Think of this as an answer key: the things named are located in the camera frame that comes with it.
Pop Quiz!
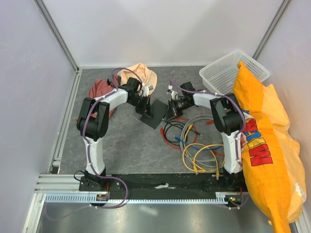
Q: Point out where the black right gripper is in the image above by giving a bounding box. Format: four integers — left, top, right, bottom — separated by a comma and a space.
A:
165, 99, 192, 122

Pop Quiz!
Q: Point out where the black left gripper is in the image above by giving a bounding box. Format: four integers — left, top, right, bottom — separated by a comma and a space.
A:
128, 95, 153, 119

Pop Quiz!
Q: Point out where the black power cable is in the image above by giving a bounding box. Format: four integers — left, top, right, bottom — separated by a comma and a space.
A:
160, 120, 202, 140

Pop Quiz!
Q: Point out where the black network switch box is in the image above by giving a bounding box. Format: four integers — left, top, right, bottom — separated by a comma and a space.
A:
140, 99, 168, 129

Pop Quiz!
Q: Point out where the yellow ethernet cable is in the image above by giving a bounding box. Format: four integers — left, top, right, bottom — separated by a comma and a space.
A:
182, 123, 225, 173
193, 143, 225, 180

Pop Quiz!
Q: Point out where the long red ethernet cable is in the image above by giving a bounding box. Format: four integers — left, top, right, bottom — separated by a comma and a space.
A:
206, 120, 225, 156

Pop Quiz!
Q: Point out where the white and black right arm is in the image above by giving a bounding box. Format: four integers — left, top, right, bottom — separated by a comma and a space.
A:
165, 81, 245, 191

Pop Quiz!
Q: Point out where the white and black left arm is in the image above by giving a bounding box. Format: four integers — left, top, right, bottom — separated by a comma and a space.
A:
77, 78, 154, 191

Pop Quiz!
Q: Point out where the peach bucket hat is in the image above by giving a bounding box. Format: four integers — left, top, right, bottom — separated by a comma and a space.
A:
118, 63, 157, 91

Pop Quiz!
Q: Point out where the red crumpled shirt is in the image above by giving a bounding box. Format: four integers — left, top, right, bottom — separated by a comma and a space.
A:
88, 74, 121, 118

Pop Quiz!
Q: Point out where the white plastic basket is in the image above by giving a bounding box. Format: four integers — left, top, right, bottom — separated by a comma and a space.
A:
199, 50, 270, 94

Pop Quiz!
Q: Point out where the orange cartoon pillow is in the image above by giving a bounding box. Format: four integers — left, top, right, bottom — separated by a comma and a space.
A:
233, 62, 307, 233

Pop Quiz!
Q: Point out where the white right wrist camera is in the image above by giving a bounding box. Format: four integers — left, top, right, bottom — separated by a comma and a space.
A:
167, 85, 179, 100

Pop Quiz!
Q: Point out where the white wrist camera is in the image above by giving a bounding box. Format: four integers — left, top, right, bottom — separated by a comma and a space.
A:
141, 83, 154, 97
167, 85, 179, 100

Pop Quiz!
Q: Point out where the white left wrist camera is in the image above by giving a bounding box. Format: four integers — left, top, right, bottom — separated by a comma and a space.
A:
141, 83, 154, 97

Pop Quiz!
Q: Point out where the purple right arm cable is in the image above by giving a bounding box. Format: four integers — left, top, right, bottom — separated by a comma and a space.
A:
169, 79, 250, 211

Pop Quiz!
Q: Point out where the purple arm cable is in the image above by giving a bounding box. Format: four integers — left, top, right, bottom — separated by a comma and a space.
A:
169, 79, 250, 211
45, 67, 146, 220

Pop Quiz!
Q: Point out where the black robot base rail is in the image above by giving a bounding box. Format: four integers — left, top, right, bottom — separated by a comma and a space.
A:
78, 173, 247, 200

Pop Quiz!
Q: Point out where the grey coiled ethernet cable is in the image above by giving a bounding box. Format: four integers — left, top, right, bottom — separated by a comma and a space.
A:
179, 114, 225, 171

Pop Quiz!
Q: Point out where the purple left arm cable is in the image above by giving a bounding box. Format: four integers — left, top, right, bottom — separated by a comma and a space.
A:
45, 67, 146, 220

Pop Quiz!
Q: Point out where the grey slotted cable duct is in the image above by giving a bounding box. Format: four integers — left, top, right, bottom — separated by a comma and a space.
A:
45, 192, 242, 204

